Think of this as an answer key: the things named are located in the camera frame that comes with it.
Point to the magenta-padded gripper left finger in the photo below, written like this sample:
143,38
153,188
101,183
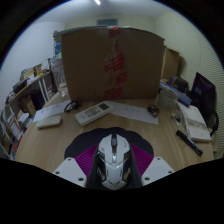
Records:
70,171

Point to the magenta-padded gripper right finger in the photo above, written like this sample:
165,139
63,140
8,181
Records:
156,170

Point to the white grey computer mouse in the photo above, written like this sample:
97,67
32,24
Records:
113,163

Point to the dark irregular mouse pad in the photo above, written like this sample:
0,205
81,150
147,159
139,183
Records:
83,140

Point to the black marker pen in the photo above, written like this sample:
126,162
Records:
189,142

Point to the small dark clip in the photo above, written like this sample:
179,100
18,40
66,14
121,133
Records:
153,110

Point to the white paper sheet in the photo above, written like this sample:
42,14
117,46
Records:
133,113
48,111

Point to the white open book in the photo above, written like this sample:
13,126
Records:
196,123

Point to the clear round plastic container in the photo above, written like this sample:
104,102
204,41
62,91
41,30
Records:
167,98

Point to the blue book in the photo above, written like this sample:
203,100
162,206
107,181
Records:
181,98

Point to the cluttered shelf unit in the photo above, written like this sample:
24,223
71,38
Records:
20,106

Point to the black office chair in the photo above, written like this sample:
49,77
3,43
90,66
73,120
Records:
204,93

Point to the clear plastic jug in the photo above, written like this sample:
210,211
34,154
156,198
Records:
59,76

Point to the tall open cardboard box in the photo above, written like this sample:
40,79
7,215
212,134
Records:
170,63

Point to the large brown cardboard box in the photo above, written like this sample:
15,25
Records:
86,63

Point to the blue white carton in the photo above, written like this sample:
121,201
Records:
58,50

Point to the frosted glass door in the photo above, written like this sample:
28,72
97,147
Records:
107,22

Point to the ceiling tube light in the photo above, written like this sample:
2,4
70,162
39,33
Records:
97,2

